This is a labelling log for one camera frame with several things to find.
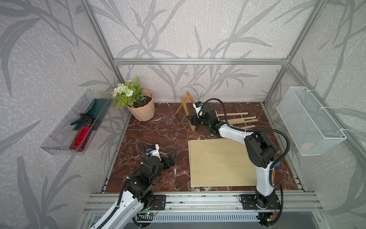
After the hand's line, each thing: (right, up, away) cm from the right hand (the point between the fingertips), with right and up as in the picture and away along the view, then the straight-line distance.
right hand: (190, 114), depth 93 cm
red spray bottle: (-46, -9, -34) cm, 57 cm away
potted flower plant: (-36, +9, +6) cm, 37 cm away
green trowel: (-48, 0, -22) cm, 53 cm away
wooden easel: (-4, +6, -1) cm, 8 cm away
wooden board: (0, -29, -6) cm, 30 cm away
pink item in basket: (+59, -17, -22) cm, 65 cm away
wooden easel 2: (+37, -5, +16) cm, 40 cm away
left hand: (-10, -24, -14) cm, 29 cm away
